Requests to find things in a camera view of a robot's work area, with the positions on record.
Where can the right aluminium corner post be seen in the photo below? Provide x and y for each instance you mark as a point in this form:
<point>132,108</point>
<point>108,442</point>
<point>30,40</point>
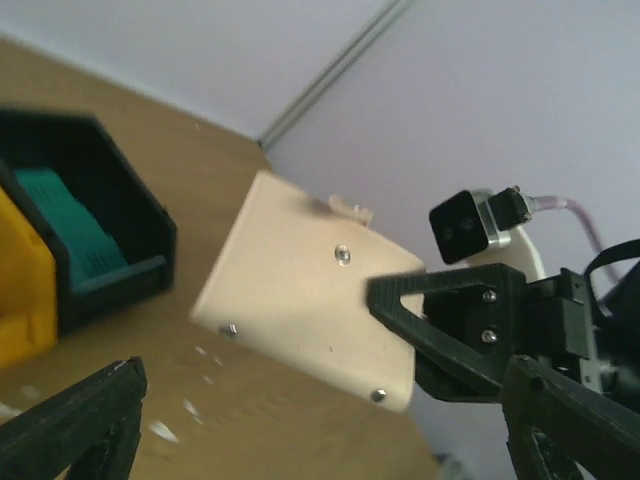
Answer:
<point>376,26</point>

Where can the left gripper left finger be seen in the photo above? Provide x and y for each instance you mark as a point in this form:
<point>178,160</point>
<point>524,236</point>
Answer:
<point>90,430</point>

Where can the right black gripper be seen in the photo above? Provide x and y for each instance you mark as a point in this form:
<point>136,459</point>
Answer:
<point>465,325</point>

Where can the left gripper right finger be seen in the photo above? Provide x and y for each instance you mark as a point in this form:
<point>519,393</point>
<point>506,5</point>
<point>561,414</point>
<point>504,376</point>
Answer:
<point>557,428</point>

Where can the orange bin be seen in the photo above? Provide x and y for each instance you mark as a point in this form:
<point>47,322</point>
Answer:
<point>29,316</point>

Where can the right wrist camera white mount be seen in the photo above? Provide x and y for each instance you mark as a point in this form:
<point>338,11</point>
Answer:
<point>480,227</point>

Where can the black bin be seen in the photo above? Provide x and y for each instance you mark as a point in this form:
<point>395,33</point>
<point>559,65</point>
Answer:
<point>80,150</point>

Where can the teal cards stack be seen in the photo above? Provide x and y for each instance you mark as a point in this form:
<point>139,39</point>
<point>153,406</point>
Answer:
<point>94,254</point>

